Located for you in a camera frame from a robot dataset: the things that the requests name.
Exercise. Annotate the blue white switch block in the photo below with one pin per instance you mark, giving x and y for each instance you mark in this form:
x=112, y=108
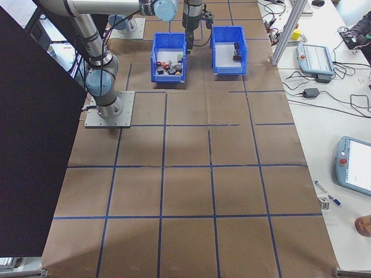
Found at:
x=160, y=70

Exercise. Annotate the white keyboard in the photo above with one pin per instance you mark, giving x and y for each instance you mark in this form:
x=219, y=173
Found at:
x=307, y=8

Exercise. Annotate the aluminium profile post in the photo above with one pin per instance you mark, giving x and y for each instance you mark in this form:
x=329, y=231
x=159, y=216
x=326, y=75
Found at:
x=285, y=34

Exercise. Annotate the white marker blue cap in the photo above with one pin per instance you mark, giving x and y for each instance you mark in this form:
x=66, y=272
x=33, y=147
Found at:
x=336, y=201

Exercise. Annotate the yellow block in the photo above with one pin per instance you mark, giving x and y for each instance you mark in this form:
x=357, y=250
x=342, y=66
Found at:
x=296, y=34

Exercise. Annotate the aluminium table rail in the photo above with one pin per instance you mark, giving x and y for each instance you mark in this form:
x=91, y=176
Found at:
x=353, y=273
x=29, y=274

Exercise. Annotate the pile of small electrical parts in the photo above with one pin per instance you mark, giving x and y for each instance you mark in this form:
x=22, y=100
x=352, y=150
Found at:
x=166, y=55

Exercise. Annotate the blue bin of buttons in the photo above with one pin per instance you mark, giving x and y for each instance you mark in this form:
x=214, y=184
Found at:
x=169, y=78

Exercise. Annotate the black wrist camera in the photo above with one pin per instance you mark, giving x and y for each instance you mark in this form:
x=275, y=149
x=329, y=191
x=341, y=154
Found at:
x=208, y=18

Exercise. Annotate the blue bin with few parts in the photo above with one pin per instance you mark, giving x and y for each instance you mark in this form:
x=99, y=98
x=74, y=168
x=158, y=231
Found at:
x=229, y=71

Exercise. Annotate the blue grey teach pendant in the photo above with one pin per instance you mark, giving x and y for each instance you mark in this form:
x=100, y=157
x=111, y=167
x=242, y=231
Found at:
x=316, y=58
x=356, y=165

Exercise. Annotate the black frame cover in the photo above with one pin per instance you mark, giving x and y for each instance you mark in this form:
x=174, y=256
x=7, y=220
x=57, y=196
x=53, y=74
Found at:
x=29, y=144

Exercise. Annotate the white bin liner sheet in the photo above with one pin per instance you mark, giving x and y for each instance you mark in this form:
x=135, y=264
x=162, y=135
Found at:
x=224, y=58

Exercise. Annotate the small white box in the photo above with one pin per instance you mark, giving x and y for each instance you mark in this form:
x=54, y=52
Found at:
x=325, y=203

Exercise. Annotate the dark red switch block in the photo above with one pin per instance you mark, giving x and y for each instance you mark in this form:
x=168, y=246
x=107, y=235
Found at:
x=237, y=57

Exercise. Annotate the brown round object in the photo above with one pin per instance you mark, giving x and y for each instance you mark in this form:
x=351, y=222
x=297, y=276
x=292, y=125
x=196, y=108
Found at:
x=363, y=226

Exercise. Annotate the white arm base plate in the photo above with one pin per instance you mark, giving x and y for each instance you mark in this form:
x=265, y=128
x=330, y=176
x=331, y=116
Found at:
x=127, y=101
x=139, y=29

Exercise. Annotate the black power adapter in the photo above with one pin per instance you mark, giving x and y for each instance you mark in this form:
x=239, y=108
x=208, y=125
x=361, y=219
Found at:
x=311, y=92

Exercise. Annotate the dark sleeved person forearm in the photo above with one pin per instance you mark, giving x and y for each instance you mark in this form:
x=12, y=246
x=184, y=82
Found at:
x=363, y=24

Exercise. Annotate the black computer mouse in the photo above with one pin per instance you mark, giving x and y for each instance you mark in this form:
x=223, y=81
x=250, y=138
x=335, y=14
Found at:
x=318, y=2

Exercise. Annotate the small black box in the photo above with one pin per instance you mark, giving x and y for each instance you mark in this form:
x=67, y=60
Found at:
x=323, y=78

